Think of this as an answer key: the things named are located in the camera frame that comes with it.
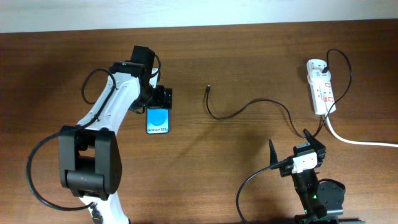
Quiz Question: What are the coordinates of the white power strip cord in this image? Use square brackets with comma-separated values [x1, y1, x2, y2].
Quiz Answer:
[323, 99, 398, 148]

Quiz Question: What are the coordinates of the white power strip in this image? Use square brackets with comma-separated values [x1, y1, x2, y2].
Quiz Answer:
[307, 59, 336, 115]

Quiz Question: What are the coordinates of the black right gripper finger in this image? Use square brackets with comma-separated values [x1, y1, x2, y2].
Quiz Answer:
[303, 129, 325, 149]
[269, 139, 278, 166]

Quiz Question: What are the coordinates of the blue Galaxy smartphone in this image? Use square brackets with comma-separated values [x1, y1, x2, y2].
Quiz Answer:
[146, 108, 170, 134]

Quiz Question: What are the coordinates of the black USB charging cable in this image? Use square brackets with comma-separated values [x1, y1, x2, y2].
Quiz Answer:
[205, 49, 353, 139]

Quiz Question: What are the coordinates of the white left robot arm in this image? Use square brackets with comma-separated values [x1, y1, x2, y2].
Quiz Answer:
[58, 62, 172, 223]

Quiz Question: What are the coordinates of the white charger plug adapter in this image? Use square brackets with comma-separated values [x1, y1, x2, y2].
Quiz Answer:
[307, 67, 331, 85]

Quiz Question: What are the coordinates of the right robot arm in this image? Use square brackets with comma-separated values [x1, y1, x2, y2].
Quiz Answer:
[269, 129, 346, 224]

